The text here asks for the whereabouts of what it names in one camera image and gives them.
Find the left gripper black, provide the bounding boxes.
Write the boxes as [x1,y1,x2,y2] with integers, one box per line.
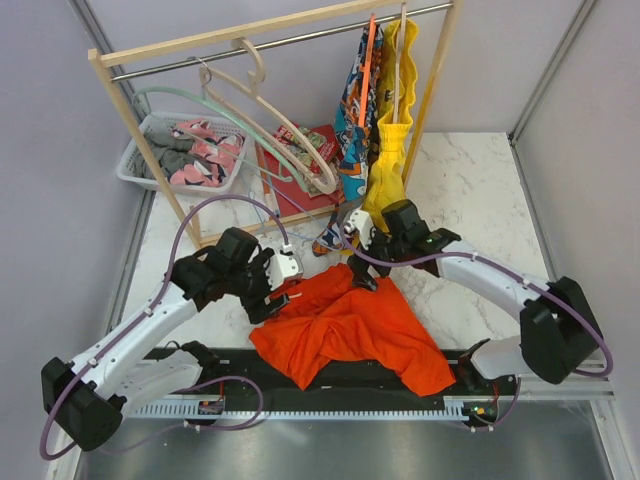
[227,248,290,324]

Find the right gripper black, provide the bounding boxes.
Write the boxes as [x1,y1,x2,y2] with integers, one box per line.
[347,223,408,292]

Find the orange shorts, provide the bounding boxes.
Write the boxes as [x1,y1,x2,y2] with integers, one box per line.
[249,264,455,396]

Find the blue wire hanger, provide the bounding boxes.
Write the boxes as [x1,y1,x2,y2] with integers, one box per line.
[240,167,333,244]

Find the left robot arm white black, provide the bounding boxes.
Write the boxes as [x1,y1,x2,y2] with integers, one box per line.
[41,227,303,452]

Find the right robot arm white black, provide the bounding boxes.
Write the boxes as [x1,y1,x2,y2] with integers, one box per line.
[340,199,606,394]

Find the yellow shorts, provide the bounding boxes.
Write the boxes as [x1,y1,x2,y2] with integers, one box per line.
[363,19,419,231]

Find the mint green plastic hanger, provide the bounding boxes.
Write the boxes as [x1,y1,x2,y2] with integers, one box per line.
[132,86,308,192]

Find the colourful patterned shorts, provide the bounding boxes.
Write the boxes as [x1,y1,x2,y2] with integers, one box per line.
[312,24,384,257]

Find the light wooden hanger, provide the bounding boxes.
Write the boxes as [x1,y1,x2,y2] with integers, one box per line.
[199,37,337,194]

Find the orange plastic hanger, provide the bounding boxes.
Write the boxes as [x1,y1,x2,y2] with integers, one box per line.
[358,13,376,128]

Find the wooden hanger with yellow shorts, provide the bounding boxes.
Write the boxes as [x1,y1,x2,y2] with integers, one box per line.
[393,2,407,124]

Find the small illustrated booklet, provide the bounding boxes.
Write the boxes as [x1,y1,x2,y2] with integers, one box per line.
[303,164,339,198]

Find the large red book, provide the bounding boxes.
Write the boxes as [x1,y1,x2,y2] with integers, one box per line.
[264,147,342,216]

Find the white plastic laundry basket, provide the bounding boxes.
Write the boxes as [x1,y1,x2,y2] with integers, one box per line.
[116,111,255,197]

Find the grey garment in basket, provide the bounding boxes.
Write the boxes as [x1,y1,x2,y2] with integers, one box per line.
[145,132,194,178]

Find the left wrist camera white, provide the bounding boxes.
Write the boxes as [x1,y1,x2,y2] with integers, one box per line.
[266,253,304,290]

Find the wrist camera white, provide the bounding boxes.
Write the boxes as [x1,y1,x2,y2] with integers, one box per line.
[266,253,304,290]
[342,209,375,250]

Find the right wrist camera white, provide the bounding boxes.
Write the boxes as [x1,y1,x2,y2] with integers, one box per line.
[342,209,375,250]

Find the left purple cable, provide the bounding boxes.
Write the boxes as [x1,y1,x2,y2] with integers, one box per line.
[38,195,294,461]

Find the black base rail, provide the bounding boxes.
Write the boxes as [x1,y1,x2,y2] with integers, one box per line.
[144,347,521,414]

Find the white slotted cable duct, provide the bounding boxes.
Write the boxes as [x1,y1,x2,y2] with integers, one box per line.
[130,396,469,422]

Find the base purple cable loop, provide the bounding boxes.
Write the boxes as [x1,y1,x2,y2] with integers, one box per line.
[89,375,266,455]

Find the metal hanging rail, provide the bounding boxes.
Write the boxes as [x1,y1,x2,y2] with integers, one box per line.
[111,1,454,84]

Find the wooden clothes rack frame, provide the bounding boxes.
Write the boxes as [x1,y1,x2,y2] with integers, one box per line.
[89,1,462,220]

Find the aluminium corner post left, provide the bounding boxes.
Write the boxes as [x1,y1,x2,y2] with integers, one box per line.
[67,0,156,301]

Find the aluminium corner post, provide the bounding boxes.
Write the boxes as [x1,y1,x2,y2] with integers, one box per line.
[67,0,156,301]
[507,0,599,147]

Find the aluminium corner post right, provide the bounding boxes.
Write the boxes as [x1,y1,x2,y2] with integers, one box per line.
[507,0,599,147]

